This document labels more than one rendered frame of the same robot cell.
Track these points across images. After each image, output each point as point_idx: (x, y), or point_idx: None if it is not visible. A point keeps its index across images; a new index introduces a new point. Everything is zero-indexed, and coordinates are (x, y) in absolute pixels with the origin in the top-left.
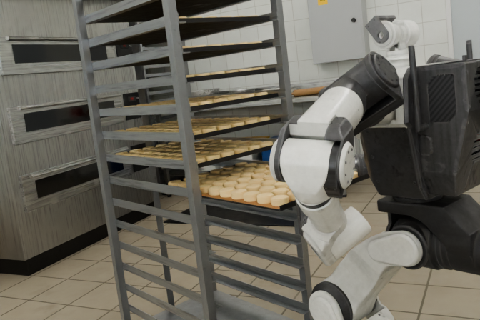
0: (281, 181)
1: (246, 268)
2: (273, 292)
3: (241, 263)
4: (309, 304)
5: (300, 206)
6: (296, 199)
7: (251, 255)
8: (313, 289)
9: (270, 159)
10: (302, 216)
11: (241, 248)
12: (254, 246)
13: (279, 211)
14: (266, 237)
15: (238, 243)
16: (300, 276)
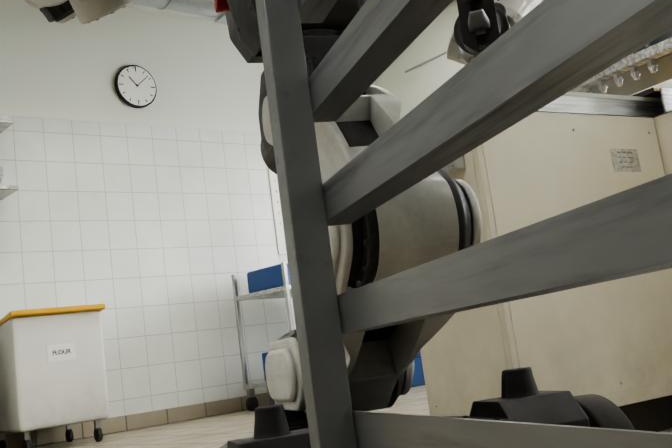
0: None
1: (539, 275)
2: (432, 416)
3: (561, 230)
4: (479, 209)
5: (540, 2)
6: None
7: (485, 141)
8: (456, 183)
9: None
10: (502, 12)
11: (518, 81)
12: (438, 89)
13: None
14: (400, 51)
15: (527, 30)
16: (333, 275)
